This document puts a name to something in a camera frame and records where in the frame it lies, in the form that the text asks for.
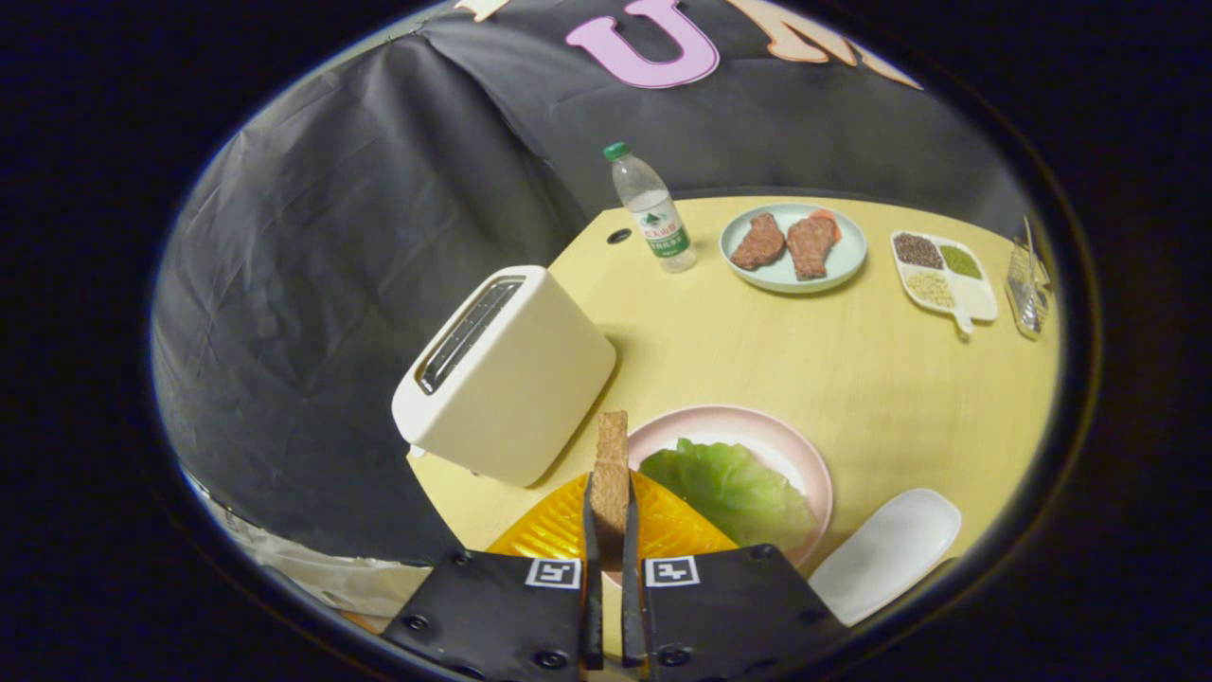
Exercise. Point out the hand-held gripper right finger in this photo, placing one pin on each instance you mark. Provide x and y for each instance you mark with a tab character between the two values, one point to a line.
729	611

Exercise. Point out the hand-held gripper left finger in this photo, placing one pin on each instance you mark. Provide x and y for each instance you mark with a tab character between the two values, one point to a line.
502	606

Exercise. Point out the green lettuce leaf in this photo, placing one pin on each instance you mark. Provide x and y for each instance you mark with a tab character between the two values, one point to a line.
729	488

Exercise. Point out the toasted bread slice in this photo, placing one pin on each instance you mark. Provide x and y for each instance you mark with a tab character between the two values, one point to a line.
611	474

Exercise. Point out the white oblong plate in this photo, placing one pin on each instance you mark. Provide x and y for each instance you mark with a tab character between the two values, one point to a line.
890	554

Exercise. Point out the pink plate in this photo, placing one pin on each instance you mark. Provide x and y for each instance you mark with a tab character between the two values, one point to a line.
757	426

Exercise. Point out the person's beige jacket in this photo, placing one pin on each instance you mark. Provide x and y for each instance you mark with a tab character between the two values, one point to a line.
312	573

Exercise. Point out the white toaster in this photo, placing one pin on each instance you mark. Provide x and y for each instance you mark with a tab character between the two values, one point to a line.
521	398

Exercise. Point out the light blue plate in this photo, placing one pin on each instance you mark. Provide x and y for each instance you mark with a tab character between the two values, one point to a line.
786	278

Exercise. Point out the brown meat patty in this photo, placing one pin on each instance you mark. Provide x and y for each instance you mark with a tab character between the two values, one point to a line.
757	242
810	248

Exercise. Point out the white divided seasoning dish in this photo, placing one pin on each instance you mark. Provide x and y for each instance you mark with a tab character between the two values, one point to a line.
975	298

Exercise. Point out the clear water bottle green cap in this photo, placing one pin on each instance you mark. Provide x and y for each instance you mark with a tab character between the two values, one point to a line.
653	213

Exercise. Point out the orange carrot slice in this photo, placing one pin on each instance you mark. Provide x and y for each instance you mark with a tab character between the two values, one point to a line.
826	215

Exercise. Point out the clear glass container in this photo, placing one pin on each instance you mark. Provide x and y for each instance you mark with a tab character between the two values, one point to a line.
1027	289

